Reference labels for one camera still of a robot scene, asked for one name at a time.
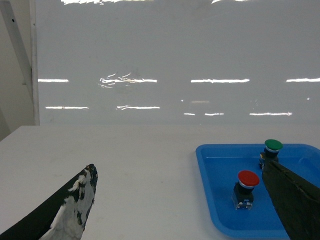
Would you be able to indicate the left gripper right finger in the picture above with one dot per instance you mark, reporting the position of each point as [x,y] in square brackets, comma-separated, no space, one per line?
[295,200]

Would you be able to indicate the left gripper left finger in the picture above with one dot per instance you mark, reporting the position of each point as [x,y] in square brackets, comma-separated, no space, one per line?
[63,216]

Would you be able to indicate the red mushroom push button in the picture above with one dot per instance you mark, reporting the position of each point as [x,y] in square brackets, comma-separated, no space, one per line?
[242,196]

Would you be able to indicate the green mushroom push button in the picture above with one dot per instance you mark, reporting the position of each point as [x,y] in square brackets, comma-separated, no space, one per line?
[270,152]

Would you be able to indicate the blue plastic tray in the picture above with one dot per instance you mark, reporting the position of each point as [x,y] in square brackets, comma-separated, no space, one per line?
[219,165]

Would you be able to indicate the white board frame post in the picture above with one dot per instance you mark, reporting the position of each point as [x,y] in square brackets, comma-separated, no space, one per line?
[16,101]

